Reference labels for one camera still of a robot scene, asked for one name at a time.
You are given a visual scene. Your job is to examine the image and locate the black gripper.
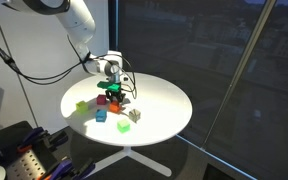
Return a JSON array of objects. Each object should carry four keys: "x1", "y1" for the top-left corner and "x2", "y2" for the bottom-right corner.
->
[{"x1": 105, "y1": 89, "x2": 126, "y2": 103}]

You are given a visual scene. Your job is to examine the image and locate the orange block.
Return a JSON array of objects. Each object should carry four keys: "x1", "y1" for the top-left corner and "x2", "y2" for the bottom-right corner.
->
[{"x1": 109, "y1": 101, "x2": 121, "y2": 113}]

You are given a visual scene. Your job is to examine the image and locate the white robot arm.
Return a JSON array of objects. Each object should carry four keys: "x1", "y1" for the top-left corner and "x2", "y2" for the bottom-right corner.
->
[{"x1": 0, "y1": 0, "x2": 125, "y2": 103}]

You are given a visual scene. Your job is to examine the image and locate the pink block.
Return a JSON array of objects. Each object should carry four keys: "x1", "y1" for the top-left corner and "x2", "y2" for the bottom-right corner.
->
[{"x1": 96, "y1": 94, "x2": 107, "y2": 105}]

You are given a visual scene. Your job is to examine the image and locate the blue block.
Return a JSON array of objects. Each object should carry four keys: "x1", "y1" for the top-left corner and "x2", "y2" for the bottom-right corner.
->
[{"x1": 96, "y1": 109, "x2": 107, "y2": 122}]

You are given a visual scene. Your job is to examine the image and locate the grey block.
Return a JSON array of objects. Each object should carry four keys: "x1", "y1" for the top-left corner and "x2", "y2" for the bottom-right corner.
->
[{"x1": 129, "y1": 109, "x2": 141, "y2": 122}]

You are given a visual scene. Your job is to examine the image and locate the lime green block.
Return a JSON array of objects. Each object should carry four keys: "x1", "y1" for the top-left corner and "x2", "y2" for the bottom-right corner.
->
[{"x1": 76, "y1": 101, "x2": 88, "y2": 113}]

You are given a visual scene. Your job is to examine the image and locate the round white table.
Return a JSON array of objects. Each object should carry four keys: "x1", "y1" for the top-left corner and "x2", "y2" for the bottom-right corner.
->
[{"x1": 61, "y1": 73, "x2": 192, "y2": 146}]

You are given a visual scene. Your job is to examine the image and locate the white table base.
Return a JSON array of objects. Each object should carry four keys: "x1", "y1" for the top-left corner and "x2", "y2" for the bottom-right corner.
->
[{"x1": 91, "y1": 146, "x2": 172, "y2": 177}]

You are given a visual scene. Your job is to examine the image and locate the purple clamp upper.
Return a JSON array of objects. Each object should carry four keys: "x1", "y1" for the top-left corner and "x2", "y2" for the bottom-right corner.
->
[{"x1": 17, "y1": 127, "x2": 68, "y2": 153}]

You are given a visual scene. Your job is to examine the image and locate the purple clamp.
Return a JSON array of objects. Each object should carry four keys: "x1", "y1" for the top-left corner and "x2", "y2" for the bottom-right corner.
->
[
  {"x1": 37, "y1": 158, "x2": 96, "y2": 180},
  {"x1": 17, "y1": 127, "x2": 68, "y2": 153}
]

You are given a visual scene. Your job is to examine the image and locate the purple clamp lower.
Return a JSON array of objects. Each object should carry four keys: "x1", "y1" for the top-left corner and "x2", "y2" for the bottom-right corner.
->
[{"x1": 37, "y1": 158, "x2": 96, "y2": 180}]

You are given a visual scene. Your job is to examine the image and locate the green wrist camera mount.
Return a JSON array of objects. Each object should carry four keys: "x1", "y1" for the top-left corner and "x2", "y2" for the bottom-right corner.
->
[{"x1": 97, "y1": 81, "x2": 121, "y2": 92}]

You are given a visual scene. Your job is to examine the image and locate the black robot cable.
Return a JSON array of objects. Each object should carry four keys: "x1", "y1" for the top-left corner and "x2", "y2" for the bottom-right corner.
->
[{"x1": 0, "y1": 19, "x2": 139, "y2": 100}]

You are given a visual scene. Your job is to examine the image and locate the metal window frame pole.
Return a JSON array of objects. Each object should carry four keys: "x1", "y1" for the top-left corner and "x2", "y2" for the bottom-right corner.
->
[{"x1": 201, "y1": 0, "x2": 277, "y2": 149}]

